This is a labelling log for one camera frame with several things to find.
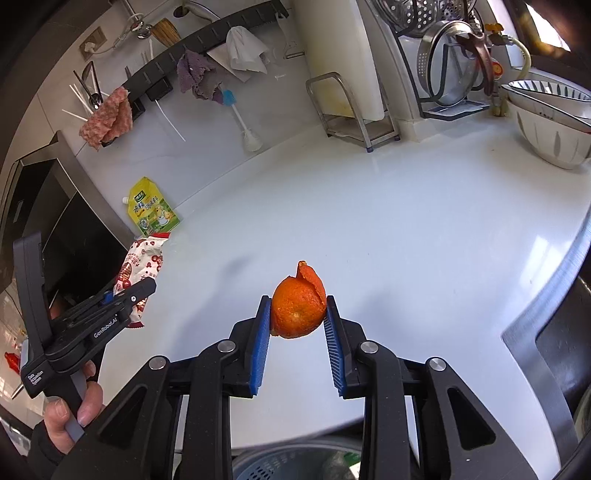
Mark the red white snack wrapper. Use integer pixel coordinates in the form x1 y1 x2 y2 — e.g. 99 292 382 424
112 231 172 329

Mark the orange peel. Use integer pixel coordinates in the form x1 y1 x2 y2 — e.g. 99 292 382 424
270 260 327 339

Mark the black sleeve forearm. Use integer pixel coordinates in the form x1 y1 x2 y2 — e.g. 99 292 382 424
27 421 73 479

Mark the grey perforated trash bin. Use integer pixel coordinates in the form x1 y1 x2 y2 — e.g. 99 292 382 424
232 436 362 479

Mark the black kitchen sink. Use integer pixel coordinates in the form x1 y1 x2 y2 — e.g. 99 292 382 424
502 241 590 469

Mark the left hand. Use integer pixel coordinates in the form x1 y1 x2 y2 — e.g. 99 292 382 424
44 361 104 454

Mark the yellow seasoning pouch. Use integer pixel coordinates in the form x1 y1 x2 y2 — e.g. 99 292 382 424
123 177 180 236

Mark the black stove hob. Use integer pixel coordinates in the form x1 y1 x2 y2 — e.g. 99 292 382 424
1 131 134 305

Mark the pink dish cloth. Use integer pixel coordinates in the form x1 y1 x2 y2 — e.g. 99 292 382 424
79 86 133 151

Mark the blue white bottle brush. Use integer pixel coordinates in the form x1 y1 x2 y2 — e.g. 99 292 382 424
222 89 263 153

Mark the steel cutting board rack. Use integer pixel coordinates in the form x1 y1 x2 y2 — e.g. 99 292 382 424
305 72 401 153

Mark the purple grey dish cloth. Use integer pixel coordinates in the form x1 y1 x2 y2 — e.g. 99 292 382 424
176 49 223 104

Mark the white hanging cloth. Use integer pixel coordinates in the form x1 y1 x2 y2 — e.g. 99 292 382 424
226 26 270 74

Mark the white peeler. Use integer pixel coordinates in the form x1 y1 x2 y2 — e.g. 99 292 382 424
276 14 304 60

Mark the steel pot lid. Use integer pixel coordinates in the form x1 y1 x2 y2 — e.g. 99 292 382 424
417 20 479 107

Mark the white cutting board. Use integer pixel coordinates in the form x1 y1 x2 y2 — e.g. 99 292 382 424
291 0 385 121

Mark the white patterned colander bowl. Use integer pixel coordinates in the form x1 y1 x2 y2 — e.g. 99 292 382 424
501 79 590 170

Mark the black dish rack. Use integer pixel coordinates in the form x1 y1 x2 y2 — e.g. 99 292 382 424
360 1 494 122

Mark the black wall hook rail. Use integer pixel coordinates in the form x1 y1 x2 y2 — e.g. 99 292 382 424
122 0 290 120

